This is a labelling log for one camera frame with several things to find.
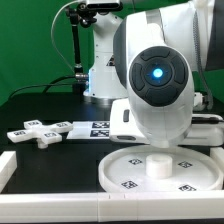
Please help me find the white front fence rail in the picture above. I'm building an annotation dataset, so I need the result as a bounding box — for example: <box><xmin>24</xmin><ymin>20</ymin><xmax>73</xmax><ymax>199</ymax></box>
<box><xmin>0</xmin><ymin>190</ymin><xmax>224</xmax><ymax>223</ymax></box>

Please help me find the white cross-shaped table base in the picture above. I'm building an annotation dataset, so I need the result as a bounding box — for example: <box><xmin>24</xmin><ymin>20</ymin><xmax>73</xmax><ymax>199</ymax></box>
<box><xmin>7</xmin><ymin>120</ymin><xmax>73</xmax><ymax>149</ymax></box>

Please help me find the overhead camera bar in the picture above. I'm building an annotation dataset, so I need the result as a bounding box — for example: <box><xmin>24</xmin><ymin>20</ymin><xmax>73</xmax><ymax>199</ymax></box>
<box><xmin>78</xmin><ymin>0</ymin><xmax>123</xmax><ymax>13</ymax></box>

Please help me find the grey curved cable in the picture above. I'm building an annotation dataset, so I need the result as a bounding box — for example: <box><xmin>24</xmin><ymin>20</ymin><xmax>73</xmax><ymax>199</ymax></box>
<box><xmin>50</xmin><ymin>0</ymin><xmax>83</xmax><ymax>73</ymax></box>

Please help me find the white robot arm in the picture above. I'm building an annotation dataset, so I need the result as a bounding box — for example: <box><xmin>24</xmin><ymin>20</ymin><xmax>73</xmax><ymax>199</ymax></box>
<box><xmin>85</xmin><ymin>0</ymin><xmax>224</xmax><ymax>148</ymax></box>

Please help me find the white left fence block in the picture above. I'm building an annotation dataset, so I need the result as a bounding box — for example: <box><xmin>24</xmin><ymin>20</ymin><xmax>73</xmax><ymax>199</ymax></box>
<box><xmin>0</xmin><ymin>151</ymin><xmax>17</xmax><ymax>193</ymax></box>

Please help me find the black table cable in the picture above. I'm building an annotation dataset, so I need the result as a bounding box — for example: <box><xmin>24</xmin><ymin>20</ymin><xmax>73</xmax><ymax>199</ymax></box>
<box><xmin>7</xmin><ymin>75</ymin><xmax>88</xmax><ymax>101</ymax></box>

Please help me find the white marker sheet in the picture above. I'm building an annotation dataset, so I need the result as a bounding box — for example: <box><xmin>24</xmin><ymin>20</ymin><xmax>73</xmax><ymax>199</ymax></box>
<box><xmin>67</xmin><ymin>121</ymin><xmax>110</xmax><ymax>140</ymax></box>

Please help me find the white round table top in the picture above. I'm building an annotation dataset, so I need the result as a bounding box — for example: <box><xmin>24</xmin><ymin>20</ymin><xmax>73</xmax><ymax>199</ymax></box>
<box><xmin>98</xmin><ymin>145</ymin><xmax>224</xmax><ymax>193</ymax></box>

